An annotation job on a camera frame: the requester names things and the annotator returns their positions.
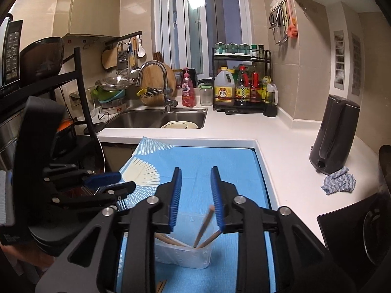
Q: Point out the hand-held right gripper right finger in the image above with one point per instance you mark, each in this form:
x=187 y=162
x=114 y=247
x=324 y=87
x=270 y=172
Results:
x=217 y=201

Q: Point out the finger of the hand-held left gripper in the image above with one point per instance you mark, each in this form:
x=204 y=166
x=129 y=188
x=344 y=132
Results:
x=104 y=178
x=122 y=189

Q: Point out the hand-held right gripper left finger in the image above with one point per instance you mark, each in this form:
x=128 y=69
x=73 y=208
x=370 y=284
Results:
x=175 y=201

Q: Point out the clear plastic utensil container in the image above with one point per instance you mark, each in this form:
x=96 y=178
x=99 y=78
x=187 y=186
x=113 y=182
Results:
x=183 y=256

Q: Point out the blue patterned tablecloth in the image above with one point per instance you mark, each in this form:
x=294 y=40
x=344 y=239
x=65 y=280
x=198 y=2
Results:
x=213 y=158

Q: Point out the stainless steel sink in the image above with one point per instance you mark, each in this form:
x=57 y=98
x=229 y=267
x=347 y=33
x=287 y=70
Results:
x=137 y=119

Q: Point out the white plate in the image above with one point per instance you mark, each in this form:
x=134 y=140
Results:
x=178 y=125

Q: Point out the black metal shelf rack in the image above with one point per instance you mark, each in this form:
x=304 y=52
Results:
x=81 y=82

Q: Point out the green plastic bowl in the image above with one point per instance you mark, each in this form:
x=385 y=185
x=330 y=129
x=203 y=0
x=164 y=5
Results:
x=110 y=96

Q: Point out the black microwave oven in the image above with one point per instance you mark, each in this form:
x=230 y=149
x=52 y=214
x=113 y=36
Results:
x=12 y=55

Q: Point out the yellow sponge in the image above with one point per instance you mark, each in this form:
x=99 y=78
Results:
x=141 y=92

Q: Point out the glass jar with green lid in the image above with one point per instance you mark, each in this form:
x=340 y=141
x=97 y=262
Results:
x=205 y=96

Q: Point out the chrome kitchen faucet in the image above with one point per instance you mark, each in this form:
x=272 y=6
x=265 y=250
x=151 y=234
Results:
x=167 y=91

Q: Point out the pink dish soap bottle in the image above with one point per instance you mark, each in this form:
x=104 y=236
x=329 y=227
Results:
x=188 y=94

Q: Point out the round wooden cutting board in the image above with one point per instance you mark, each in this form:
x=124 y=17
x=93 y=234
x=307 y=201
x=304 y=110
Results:
x=152 y=79

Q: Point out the large cooking oil jug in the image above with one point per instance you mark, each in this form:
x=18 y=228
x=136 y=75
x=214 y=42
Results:
x=224 y=90

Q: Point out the sauce bottle with yellow label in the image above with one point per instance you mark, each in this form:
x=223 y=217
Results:
x=243 y=91

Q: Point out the small hanging wooden board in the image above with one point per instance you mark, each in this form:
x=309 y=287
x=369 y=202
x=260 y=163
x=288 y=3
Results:
x=109 y=59

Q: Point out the sauce bottle with red label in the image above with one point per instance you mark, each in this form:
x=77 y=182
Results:
x=255 y=90

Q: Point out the green yellow sauce bottle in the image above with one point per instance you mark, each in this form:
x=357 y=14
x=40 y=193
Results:
x=265 y=90

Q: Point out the blue knitted dish rag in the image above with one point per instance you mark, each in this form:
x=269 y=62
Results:
x=339 y=181

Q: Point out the hanging metal grater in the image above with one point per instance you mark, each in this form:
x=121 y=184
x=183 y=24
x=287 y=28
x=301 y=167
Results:
x=122 y=56

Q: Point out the hanging yellow brush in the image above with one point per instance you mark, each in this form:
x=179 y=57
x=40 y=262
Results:
x=132 y=55

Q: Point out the black gas stove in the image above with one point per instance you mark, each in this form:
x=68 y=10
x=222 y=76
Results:
x=345 y=235

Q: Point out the black electric kettle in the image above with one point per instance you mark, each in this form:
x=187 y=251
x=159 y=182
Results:
x=333 y=134

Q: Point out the hanging white ladle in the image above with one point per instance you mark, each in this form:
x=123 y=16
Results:
x=141 y=50

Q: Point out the black two-tier spice rack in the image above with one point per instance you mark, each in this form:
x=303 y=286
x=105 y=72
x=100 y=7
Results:
x=241 y=58

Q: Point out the window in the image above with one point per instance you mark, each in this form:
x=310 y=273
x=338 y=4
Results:
x=189 y=21

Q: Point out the hanging metal peeler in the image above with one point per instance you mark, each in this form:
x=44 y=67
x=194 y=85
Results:
x=284 y=33

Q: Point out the hanging metal scissors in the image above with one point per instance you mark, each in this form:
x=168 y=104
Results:
x=273 y=18

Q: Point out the black wall utensil rail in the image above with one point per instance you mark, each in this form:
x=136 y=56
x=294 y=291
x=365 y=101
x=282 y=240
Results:
x=122 y=37

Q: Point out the wall vent grille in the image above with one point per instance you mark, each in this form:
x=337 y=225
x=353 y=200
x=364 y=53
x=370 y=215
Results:
x=338 y=61
x=356 y=64

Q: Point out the wall hook rail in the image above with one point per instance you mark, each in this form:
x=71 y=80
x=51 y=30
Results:
x=281 y=1

